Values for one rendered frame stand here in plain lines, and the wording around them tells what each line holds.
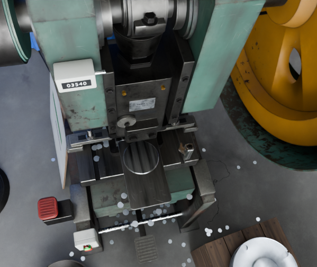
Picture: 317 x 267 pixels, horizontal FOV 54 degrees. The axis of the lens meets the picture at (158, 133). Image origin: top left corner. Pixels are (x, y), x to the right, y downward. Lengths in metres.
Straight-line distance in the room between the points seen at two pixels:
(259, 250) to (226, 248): 0.14
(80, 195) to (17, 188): 0.82
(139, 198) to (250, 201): 1.06
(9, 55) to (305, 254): 1.82
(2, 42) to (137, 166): 0.62
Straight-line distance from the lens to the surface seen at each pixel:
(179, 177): 1.22
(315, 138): 0.76
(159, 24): 0.61
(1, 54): 0.64
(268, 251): 1.53
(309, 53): 0.80
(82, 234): 1.19
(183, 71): 0.71
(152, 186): 1.06
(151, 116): 0.93
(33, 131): 2.09
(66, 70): 0.58
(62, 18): 0.53
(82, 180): 1.15
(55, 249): 1.84
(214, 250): 1.50
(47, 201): 1.09
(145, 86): 0.78
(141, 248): 1.64
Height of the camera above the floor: 1.79
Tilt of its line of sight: 63 degrees down
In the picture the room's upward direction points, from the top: 11 degrees clockwise
